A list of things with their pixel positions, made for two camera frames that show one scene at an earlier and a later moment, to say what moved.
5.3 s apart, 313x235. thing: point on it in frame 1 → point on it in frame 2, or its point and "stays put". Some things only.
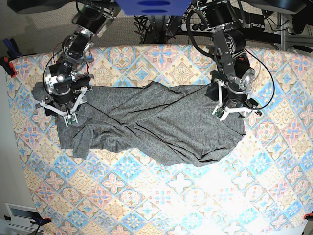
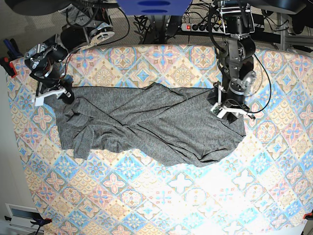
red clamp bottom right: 308,216 stays put
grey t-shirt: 173,123 stays put
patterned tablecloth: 264,186 stays put
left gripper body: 66,91 → 43,61
